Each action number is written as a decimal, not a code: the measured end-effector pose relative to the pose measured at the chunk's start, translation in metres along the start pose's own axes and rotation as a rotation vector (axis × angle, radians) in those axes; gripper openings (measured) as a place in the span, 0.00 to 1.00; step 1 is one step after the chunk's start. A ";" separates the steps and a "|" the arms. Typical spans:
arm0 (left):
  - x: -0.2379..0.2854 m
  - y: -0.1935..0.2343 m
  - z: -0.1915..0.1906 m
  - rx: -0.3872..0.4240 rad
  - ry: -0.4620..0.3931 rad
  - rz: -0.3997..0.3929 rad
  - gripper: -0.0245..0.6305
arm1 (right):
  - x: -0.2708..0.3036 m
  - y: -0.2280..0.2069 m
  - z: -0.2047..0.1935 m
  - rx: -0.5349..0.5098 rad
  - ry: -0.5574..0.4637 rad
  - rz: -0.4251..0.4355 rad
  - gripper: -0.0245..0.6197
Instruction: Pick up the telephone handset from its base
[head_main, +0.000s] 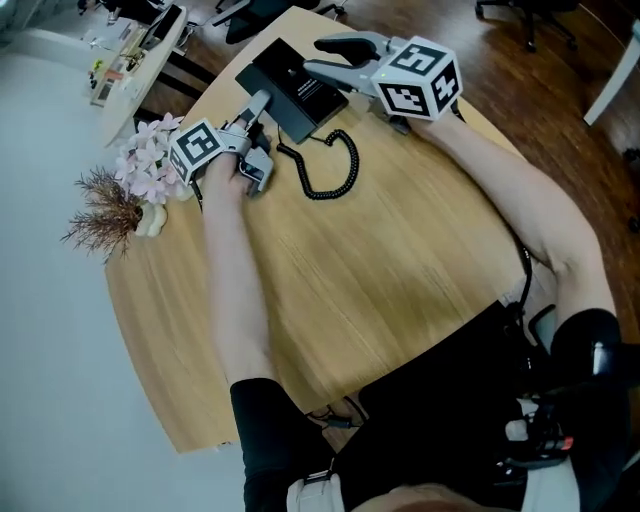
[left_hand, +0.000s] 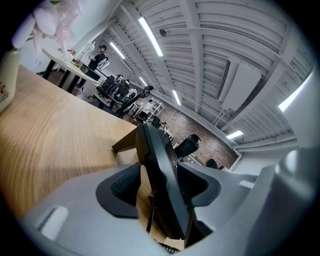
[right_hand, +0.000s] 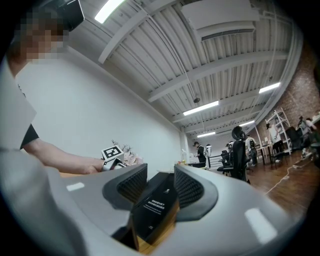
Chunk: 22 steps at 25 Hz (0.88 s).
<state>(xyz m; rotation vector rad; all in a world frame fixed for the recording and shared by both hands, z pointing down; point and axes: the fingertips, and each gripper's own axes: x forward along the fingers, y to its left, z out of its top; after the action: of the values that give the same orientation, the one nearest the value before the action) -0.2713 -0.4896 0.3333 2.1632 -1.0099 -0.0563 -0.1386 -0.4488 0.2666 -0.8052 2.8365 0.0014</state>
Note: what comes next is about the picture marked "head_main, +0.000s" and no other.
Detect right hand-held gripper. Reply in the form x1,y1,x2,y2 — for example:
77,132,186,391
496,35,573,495
301,31,464,134

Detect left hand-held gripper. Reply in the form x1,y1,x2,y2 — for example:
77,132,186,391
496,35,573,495
168,88,275,199

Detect person's left forearm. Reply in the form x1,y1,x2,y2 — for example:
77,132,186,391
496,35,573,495
199,187,277,397

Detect person's right forearm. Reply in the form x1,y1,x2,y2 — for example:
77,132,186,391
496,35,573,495
409,112,620,326

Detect black box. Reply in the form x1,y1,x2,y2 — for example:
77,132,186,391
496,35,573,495
252,38,350,144

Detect person's left hand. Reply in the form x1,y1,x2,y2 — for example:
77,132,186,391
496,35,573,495
203,154,249,199

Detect black office chair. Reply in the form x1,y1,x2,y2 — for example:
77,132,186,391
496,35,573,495
209,0,347,46
474,0,582,54

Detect pink artificial flowers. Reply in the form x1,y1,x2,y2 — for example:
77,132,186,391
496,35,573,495
114,112,195,206

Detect black laptop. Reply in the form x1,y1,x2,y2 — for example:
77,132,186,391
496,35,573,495
139,4,185,52

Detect white oval table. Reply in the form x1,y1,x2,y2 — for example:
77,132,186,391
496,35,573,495
82,4,190,149

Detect cream vase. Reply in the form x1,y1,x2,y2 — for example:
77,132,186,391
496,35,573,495
134,199,169,239

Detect brown dried plant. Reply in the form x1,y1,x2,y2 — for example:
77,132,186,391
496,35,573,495
60,167,145,265

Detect white desk leg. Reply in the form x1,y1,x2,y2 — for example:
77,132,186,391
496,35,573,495
583,32,640,127

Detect black chair base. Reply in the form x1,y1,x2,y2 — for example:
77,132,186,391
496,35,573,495
622,147,640,234

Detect person's black clothing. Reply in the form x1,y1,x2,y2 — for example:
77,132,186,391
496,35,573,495
229,299,561,512

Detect black belt-worn device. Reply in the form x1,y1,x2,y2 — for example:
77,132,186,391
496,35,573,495
499,304,640,497

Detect black telephone cord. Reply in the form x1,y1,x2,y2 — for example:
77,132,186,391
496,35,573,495
276,128,361,201

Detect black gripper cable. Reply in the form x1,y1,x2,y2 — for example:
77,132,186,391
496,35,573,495
513,243,535,314

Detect black plug cable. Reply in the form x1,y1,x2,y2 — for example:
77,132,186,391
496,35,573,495
304,394,372,432

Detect white vest strap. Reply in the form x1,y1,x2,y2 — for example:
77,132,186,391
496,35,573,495
287,469,346,512

